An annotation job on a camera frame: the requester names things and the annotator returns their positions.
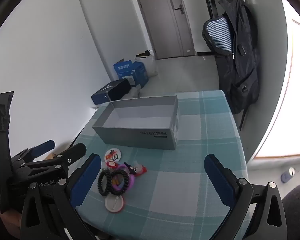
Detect dark blue shoe box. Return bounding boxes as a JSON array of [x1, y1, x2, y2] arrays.
[[91, 79, 132, 105]]

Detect grey door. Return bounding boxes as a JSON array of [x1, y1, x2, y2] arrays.
[[130, 0, 197, 60]]

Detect round white printed badge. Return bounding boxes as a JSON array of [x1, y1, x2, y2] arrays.
[[105, 149, 122, 162]]

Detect black backpack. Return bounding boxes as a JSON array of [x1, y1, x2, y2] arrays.
[[202, 0, 261, 130]]

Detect round pink rimmed badge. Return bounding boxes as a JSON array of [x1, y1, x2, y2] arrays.
[[104, 194, 125, 213]]

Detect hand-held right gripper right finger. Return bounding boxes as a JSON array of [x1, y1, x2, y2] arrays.
[[204, 154, 287, 240]]

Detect white soft package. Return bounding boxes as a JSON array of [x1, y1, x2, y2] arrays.
[[129, 85, 143, 98]]

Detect person's left hand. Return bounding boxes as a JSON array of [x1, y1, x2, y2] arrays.
[[0, 210, 22, 238]]

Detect purple hair ring black charm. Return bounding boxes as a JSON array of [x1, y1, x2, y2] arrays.
[[111, 162, 136, 192]]

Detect blue cardboard box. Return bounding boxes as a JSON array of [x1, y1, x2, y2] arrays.
[[113, 59, 149, 88]]

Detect red white hair clip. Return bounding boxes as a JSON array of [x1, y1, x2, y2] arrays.
[[132, 164, 148, 177]]

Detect bright window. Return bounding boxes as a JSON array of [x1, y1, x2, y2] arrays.
[[250, 0, 300, 159]]

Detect person's dark pants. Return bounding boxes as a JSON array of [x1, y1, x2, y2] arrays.
[[281, 181, 300, 240]]

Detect teal plaid tablecloth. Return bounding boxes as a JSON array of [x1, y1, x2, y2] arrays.
[[71, 90, 248, 240]]

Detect small blue floor object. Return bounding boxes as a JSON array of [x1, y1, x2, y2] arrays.
[[281, 167, 296, 183]]

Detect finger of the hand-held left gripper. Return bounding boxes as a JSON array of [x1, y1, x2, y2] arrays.
[[11, 140, 56, 164], [21, 143, 87, 172]]

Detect black spiral hair tie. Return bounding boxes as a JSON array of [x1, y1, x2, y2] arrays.
[[97, 171, 113, 197], [110, 169, 130, 195]]

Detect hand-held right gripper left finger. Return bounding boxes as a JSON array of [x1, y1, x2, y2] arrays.
[[20, 154, 102, 240]]

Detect grey cardboard box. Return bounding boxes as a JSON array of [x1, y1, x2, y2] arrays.
[[92, 95, 180, 151]]

